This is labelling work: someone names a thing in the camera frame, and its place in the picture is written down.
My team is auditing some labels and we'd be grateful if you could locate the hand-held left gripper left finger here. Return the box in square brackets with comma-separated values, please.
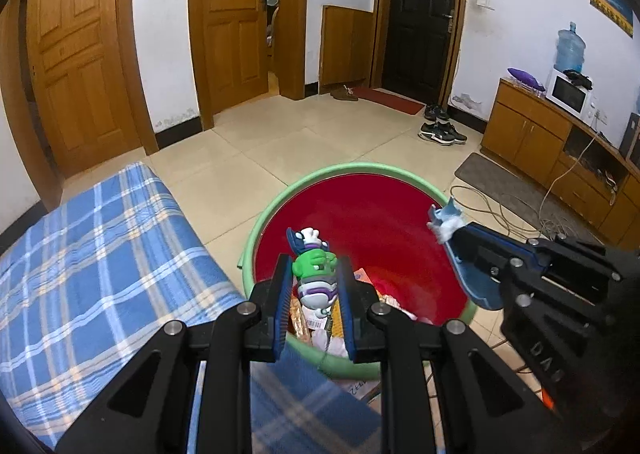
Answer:
[55, 254, 293, 454]

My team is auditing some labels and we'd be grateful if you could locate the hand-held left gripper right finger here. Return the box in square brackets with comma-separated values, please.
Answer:
[335, 254, 553, 454]

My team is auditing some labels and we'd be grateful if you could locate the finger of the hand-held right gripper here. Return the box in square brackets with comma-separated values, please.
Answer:
[460, 223, 551, 266]
[447, 240, 505, 311]

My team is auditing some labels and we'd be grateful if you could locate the green and white toy figure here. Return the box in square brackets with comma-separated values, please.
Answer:
[286, 227, 342, 335]

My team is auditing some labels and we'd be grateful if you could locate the blue and white wrapper scrap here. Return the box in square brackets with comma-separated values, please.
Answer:
[426, 198, 469, 245]

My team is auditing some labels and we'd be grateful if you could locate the green basin with red inside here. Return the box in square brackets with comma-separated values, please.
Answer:
[239, 161, 476, 381]

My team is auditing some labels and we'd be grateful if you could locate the pile of mixed litter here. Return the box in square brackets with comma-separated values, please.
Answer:
[287, 267, 436, 360]

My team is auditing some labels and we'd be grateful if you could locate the grey floor mat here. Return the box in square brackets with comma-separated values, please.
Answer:
[454, 151, 601, 245]

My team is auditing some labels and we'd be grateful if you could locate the printed paper sheet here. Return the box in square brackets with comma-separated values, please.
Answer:
[340, 376, 383, 405]

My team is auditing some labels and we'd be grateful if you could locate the wooden sideboard cabinet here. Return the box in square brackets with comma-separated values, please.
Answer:
[480, 77, 640, 247]

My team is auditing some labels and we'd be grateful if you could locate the black white-soled sneaker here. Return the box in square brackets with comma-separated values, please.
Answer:
[419, 123, 456, 146]
[435, 120, 468, 144]

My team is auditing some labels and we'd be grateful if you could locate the white microwave oven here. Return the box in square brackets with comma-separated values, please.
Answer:
[545, 70, 596, 117]

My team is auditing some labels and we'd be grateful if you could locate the purple plastic object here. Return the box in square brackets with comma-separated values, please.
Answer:
[507, 67, 545, 91]

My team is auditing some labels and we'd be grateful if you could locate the black box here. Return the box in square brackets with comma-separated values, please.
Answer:
[620, 113, 640, 160]

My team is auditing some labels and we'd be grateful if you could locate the red door mat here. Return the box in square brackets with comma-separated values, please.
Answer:
[352, 87, 426, 116]

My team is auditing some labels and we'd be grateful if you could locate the blue plaid cloth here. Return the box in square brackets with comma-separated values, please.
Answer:
[0, 161, 383, 454]

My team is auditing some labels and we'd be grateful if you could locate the blue water bottle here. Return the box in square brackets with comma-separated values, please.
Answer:
[556, 22, 587, 72]

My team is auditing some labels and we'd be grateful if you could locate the black entrance door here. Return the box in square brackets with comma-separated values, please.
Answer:
[382, 0, 458, 102]

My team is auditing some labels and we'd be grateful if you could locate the low wooden shoe cabinet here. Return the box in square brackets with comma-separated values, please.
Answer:
[320, 4, 375, 88]

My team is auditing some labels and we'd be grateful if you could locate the wooden panel door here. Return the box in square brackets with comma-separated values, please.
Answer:
[25, 0, 143, 175]
[202, 0, 273, 115]

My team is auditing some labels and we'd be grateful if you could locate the beige coiled cable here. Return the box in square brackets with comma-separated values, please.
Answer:
[450, 184, 566, 240]

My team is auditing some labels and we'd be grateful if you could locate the white cable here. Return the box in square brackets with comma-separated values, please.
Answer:
[537, 131, 601, 235]

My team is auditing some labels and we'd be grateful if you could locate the wall poster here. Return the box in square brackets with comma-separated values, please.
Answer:
[589, 0, 635, 38]

